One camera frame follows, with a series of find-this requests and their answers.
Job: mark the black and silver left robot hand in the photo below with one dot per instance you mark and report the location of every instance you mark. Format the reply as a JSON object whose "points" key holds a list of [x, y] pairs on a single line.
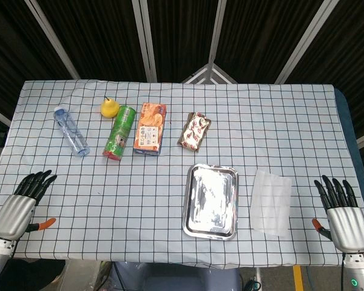
{"points": [[13, 212]]}

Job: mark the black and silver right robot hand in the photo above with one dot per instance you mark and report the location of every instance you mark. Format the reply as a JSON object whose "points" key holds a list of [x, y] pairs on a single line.
{"points": [[349, 227]]}

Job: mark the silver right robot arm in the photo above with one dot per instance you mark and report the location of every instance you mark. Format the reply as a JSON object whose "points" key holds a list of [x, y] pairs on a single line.
{"points": [[361, 272]]}

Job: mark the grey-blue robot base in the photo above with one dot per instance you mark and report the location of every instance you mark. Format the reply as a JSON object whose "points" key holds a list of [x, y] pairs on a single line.
{"points": [[176, 279]]}

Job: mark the silver metal tray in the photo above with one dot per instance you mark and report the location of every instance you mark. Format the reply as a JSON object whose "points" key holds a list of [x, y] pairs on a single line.
{"points": [[210, 200]]}

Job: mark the blue table body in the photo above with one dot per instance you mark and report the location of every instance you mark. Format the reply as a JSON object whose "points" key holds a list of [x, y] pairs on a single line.
{"points": [[352, 136]]}

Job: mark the clear plastic water bottle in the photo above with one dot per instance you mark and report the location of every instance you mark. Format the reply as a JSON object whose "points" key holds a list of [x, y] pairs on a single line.
{"points": [[69, 130]]}

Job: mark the white black-checked tablecloth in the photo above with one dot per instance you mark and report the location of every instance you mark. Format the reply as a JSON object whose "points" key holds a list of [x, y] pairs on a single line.
{"points": [[139, 197]]}

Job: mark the green chips can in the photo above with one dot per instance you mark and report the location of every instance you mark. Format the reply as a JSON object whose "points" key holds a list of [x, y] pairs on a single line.
{"points": [[119, 133]]}

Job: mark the yellow pear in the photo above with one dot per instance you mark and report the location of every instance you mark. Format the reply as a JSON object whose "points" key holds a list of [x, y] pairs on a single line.
{"points": [[109, 109]]}

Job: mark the orange biscuit box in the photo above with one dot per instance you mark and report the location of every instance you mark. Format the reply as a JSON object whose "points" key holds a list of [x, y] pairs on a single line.
{"points": [[148, 130]]}

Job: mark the dark folding screen panel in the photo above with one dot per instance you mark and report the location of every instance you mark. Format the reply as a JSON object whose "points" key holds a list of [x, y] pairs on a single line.
{"points": [[352, 60], [261, 36], [182, 30], [12, 45], [103, 36]]}

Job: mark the red white snack packet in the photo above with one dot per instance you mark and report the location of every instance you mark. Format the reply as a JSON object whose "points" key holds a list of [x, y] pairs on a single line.
{"points": [[194, 131]]}

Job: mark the white metal screen foot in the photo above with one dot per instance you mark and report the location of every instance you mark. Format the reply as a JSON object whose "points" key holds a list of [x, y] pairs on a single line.
{"points": [[210, 72]]}

